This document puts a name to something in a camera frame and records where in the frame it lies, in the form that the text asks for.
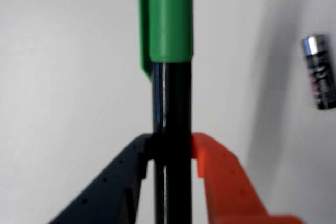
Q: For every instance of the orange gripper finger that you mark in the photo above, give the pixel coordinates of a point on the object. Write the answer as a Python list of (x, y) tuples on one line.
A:
[(225, 187)]

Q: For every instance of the green capped black marker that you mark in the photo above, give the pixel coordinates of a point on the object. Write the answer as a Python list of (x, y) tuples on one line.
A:
[(172, 90)]

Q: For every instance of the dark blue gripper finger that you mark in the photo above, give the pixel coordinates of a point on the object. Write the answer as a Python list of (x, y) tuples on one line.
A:
[(110, 190)]

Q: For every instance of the black AA battery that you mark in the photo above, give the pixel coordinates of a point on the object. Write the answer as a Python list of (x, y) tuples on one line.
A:
[(320, 74)]

